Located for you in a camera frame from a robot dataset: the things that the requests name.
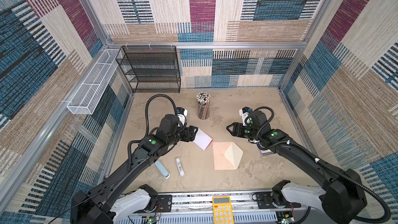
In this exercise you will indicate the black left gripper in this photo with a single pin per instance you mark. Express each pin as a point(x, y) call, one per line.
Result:
point(188, 134)

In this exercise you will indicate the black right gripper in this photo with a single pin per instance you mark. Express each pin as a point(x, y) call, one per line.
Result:
point(237, 128)

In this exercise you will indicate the pink lined letter paper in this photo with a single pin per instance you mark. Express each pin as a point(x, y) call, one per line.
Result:
point(202, 139)

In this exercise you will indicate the pink paper envelope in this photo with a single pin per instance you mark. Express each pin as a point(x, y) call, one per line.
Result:
point(227, 156)

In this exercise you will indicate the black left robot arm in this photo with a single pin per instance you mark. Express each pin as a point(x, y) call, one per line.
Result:
point(96, 207)

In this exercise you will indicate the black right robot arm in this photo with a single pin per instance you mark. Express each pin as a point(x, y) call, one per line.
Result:
point(340, 193)

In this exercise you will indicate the white glue stick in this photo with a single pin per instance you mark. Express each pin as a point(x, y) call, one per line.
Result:
point(180, 167)

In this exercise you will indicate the highlighter marker pack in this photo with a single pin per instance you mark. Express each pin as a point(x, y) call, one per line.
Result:
point(265, 152)

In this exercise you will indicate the pencil holder cup with pencils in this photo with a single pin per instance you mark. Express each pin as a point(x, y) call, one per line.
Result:
point(203, 100)

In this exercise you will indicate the yellow calculator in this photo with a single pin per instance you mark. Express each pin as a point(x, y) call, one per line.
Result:
point(222, 210)

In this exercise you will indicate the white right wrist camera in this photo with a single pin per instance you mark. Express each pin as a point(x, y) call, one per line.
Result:
point(244, 112)

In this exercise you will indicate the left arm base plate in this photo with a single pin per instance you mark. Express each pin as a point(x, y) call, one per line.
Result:
point(160, 203)

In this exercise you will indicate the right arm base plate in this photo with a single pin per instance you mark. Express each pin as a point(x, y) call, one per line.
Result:
point(265, 200)

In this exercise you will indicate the aluminium front rail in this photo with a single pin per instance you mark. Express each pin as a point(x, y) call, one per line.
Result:
point(196, 208)

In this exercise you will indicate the black wire mesh shelf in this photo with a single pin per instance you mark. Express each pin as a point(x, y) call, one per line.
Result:
point(150, 68)

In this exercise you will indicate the white wire mesh basket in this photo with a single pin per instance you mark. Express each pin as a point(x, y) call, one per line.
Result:
point(89, 93)

